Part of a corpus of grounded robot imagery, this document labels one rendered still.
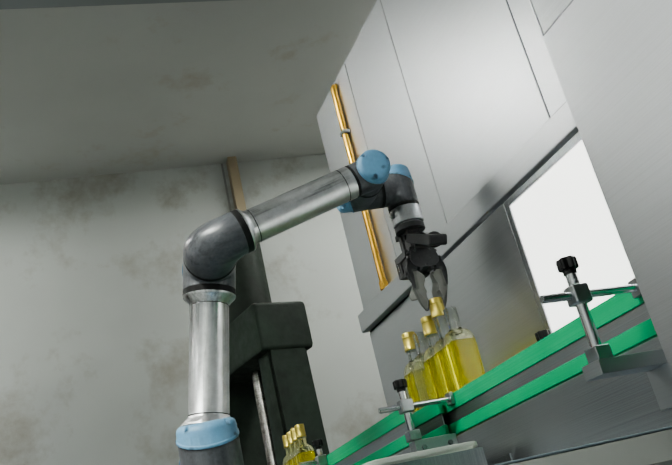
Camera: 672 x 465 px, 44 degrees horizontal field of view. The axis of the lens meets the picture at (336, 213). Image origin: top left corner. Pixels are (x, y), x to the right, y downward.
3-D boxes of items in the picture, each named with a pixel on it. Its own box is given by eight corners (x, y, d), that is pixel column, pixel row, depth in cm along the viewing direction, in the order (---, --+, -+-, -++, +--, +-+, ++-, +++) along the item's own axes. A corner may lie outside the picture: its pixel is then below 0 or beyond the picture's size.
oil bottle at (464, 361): (501, 423, 168) (472, 323, 177) (477, 428, 166) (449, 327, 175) (489, 429, 173) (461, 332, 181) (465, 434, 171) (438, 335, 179)
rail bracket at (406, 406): (464, 430, 169) (448, 370, 174) (389, 444, 163) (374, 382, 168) (458, 433, 171) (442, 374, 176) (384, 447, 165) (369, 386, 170)
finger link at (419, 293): (419, 317, 190) (415, 280, 194) (430, 308, 185) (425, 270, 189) (407, 317, 189) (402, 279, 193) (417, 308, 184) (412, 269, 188)
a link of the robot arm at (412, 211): (425, 202, 196) (394, 204, 193) (430, 219, 194) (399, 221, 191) (412, 216, 202) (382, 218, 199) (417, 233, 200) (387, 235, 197)
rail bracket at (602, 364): (697, 400, 110) (636, 245, 119) (593, 420, 104) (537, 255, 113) (673, 408, 114) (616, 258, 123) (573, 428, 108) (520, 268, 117)
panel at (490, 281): (711, 271, 131) (634, 90, 144) (697, 273, 130) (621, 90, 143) (464, 408, 207) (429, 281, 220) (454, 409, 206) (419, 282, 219)
